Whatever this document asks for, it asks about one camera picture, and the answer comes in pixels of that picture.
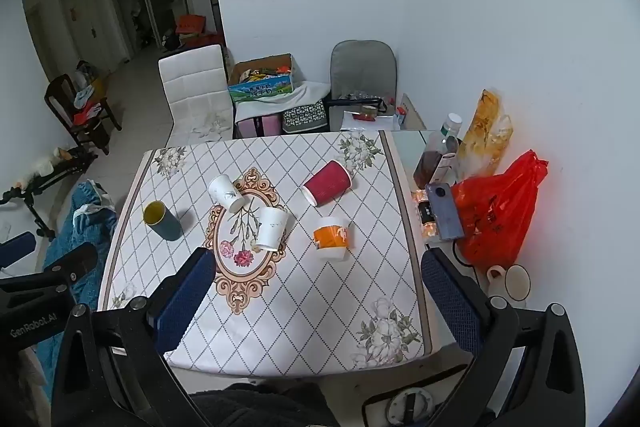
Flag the black and white patterned bag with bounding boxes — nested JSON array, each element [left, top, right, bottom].
[[282, 99, 329, 134]]

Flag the white cloth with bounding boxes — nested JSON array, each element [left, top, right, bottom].
[[234, 81, 332, 122]]

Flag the wooden door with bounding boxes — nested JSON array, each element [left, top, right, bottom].
[[59, 0, 110, 74]]

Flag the brown cardboard sheet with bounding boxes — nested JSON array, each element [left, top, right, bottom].
[[400, 93, 429, 131]]

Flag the red cloth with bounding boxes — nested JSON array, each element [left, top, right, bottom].
[[73, 99, 103, 126]]

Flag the dark wooden chair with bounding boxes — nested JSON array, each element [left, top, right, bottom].
[[44, 74, 123, 156]]

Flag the orange and white cup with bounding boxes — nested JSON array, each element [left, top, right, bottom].
[[313, 216, 349, 262]]

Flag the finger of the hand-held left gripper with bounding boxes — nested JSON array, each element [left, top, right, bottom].
[[0, 232, 37, 269], [42, 242, 99, 279]]

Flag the plain white paper cup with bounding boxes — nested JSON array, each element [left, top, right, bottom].
[[254, 206, 289, 252]]

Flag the dark fleece clothing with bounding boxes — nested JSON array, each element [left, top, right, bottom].
[[189, 381, 342, 427]]

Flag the red ribbed paper cup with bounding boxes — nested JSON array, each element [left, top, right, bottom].
[[301, 160, 354, 208]]

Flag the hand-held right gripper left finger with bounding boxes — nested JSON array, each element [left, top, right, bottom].
[[52, 247, 217, 427]]

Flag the yellow plastic bag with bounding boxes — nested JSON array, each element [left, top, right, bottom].
[[456, 89, 514, 181]]

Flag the white padded chair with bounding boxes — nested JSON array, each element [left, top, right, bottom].
[[158, 44, 235, 142]]

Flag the grey cushioned chair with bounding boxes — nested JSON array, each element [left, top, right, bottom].
[[328, 40, 399, 108]]

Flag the white paper sheets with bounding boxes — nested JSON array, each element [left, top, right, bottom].
[[341, 109, 402, 132]]

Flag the grey-blue smartphone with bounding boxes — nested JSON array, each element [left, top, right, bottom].
[[425, 181, 467, 242]]

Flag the blue denim cloth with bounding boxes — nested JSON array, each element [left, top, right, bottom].
[[37, 180, 119, 360]]

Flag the red plastic bag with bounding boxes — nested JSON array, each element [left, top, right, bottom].
[[451, 150, 550, 271]]

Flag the teal cup yellow inside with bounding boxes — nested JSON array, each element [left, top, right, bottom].
[[143, 201, 183, 242]]

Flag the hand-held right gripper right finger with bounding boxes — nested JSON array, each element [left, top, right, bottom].
[[421, 249, 586, 427]]

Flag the cardboard box of snacks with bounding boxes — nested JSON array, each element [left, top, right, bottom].
[[227, 53, 296, 108]]

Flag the pink box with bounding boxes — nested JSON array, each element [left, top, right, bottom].
[[234, 114, 281, 140]]

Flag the person's left forearm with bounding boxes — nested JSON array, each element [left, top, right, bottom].
[[0, 348, 57, 427]]

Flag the black exercise stand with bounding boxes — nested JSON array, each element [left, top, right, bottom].
[[0, 146, 99, 242]]

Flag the white mug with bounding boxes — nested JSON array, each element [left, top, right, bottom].
[[486, 264, 532, 304]]

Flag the white cup with sprig print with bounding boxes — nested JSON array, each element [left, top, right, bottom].
[[208, 174, 249, 213]]

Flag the brown liquid bottle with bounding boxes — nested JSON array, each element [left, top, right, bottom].
[[413, 129, 459, 188]]

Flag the red gift box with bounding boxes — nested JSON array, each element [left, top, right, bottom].
[[174, 14, 207, 36]]

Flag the white-capped clear bottle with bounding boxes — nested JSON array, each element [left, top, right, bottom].
[[439, 112, 464, 141]]

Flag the small black packet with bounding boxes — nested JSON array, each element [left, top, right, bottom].
[[417, 199, 437, 239]]

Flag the floral quilted tablecloth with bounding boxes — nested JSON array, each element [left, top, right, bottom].
[[97, 130, 442, 378]]

